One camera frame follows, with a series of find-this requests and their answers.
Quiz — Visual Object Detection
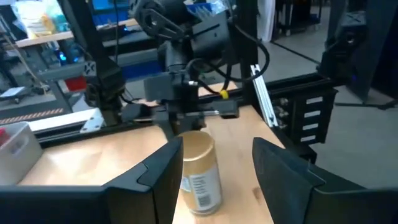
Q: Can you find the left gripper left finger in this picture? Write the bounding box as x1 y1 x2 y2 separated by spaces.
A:
0 138 185 224

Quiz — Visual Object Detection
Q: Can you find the red drawer box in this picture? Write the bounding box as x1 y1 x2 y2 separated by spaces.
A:
63 76 88 93

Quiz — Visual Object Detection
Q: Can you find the black slotted metal panel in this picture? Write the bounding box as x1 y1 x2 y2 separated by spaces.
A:
270 88 338 156

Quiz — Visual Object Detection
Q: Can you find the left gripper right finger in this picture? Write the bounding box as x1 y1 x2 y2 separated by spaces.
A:
251 137 398 224

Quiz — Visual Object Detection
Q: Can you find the white flat board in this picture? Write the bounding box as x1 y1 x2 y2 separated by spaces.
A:
0 86 27 99

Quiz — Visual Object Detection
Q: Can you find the grey plastic bin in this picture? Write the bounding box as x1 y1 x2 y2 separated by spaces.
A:
0 121 44 186

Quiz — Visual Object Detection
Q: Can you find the silver aluminium rail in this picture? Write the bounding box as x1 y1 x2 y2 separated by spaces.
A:
250 63 279 128

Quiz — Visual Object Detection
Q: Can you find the black orange-striped floor mat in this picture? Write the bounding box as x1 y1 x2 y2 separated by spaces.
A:
0 107 65 125

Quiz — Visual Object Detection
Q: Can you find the silver frame bracket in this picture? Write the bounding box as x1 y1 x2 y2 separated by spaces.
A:
27 108 105 134

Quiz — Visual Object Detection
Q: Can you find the white hanging cloth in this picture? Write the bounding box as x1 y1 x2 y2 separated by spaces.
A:
256 0 277 43

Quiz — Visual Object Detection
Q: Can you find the wooden workbench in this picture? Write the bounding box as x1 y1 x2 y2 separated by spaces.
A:
14 18 139 49

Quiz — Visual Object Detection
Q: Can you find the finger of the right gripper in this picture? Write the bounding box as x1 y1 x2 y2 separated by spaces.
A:
217 101 240 119
120 103 153 123

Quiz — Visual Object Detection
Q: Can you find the clear tub of cloths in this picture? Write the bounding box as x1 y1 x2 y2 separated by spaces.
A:
12 0 68 38

